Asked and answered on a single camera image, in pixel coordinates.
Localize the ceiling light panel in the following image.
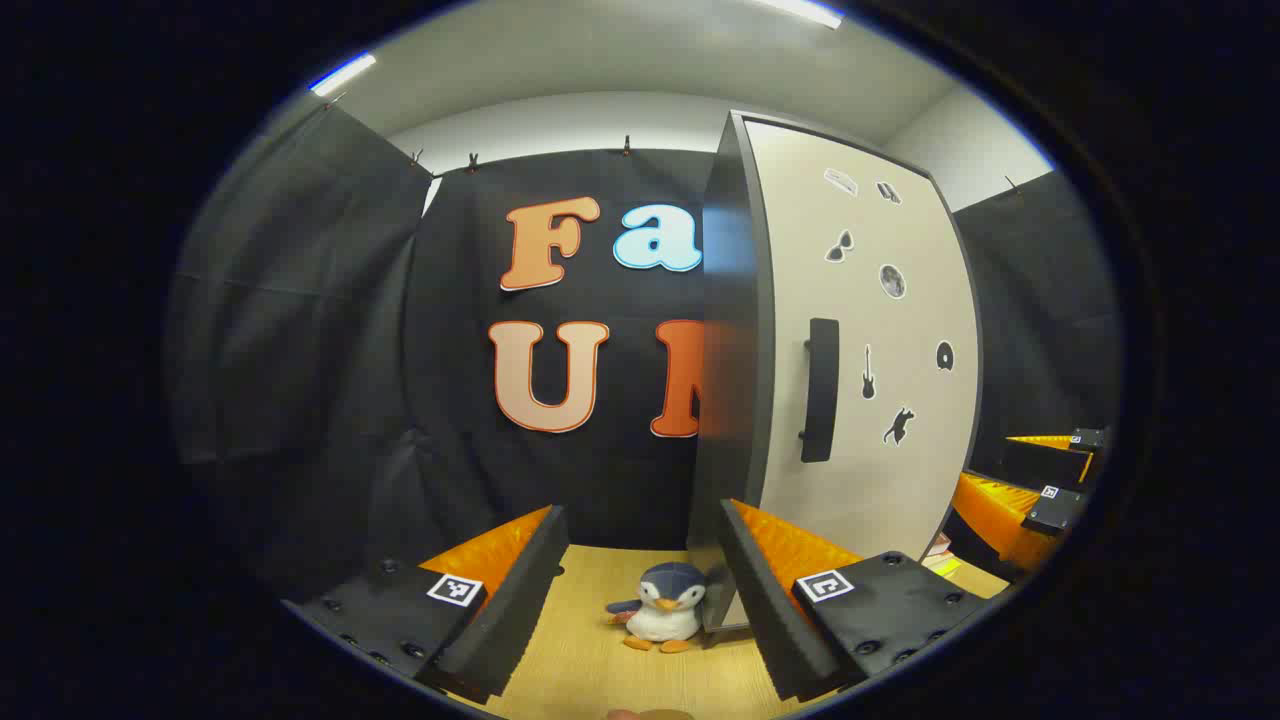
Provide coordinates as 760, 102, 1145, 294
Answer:
310, 52, 378, 98
750, 0, 844, 29

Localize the dark grey cabinet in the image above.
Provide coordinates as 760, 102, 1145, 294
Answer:
686, 110, 986, 636

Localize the black backdrop cloth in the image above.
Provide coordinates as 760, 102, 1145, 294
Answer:
165, 100, 1126, 601

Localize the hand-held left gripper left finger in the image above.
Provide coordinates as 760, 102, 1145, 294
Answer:
285, 505, 571, 706

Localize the penguin plush toy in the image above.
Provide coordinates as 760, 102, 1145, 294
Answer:
605, 562, 713, 654

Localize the beige cabinet door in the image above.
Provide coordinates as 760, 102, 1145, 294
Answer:
742, 118, 986, 633

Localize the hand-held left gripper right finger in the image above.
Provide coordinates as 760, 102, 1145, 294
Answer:
718, 498, 991, 703

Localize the black door handle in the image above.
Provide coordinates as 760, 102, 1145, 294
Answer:
798, 318, 841, 464

